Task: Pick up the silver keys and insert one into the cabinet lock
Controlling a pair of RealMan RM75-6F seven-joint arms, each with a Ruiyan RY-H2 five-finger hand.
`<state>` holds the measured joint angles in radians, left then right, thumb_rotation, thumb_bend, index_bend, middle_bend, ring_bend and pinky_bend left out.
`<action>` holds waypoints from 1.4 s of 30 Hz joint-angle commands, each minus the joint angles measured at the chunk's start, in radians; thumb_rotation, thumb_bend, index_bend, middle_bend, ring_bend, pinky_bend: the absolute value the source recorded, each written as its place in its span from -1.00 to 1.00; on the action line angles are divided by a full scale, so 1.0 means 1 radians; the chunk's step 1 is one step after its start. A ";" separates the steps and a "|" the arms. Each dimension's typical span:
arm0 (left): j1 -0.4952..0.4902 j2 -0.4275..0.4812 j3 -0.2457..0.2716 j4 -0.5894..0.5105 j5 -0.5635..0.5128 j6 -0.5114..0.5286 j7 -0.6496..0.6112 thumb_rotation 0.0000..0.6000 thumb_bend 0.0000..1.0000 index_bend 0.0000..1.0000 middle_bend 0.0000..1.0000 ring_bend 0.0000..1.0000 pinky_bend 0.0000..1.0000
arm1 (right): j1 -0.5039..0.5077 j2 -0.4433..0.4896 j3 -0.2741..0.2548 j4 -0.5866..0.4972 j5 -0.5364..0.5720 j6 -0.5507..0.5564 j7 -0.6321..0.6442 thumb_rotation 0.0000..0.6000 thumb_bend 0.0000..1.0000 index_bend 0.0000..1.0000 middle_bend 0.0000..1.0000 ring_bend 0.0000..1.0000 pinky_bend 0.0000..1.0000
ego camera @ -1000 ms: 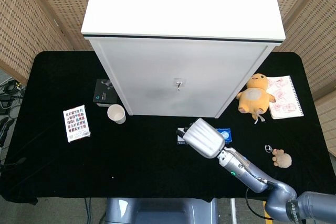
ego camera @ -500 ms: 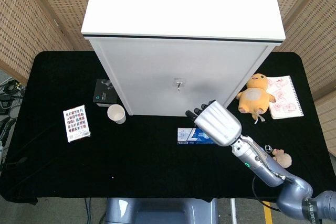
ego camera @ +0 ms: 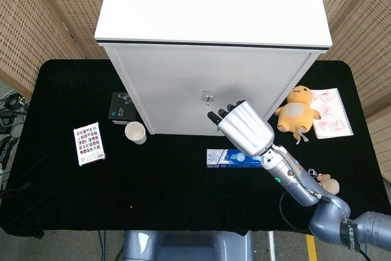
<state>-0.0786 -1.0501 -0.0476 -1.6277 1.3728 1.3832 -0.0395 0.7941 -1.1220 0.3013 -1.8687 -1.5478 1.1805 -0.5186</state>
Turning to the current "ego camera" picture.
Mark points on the white box with patterned squares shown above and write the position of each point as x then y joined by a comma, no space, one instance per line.
89,144

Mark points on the yellow plush toy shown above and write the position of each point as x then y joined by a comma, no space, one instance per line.
294,112

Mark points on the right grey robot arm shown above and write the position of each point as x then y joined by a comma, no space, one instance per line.
305,187

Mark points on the white cabinet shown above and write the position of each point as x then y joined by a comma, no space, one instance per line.
210,59

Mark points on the black product box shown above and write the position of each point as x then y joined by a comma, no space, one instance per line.
122,108

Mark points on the cabinet lock with key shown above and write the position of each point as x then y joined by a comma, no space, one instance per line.
208,97

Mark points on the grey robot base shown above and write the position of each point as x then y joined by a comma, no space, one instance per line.
183,247

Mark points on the white table leg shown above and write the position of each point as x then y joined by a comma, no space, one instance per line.
271,247

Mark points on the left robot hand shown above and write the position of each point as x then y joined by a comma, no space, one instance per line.
5,151

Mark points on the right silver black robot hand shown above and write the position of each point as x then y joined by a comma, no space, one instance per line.
247,129

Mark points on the white paper cup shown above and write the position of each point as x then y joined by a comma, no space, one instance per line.
135,132

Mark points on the spiral notebook with red drawings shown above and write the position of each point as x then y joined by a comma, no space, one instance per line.
334,111

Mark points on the yellow floor tape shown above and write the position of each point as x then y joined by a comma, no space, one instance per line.
312,248

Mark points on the black tablecloth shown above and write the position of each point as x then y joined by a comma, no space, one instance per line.
152,197

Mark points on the woven rattan screen panel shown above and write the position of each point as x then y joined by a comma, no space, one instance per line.
36,22
360,28

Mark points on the blue white toothpaste box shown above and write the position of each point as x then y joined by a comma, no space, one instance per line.
223,158

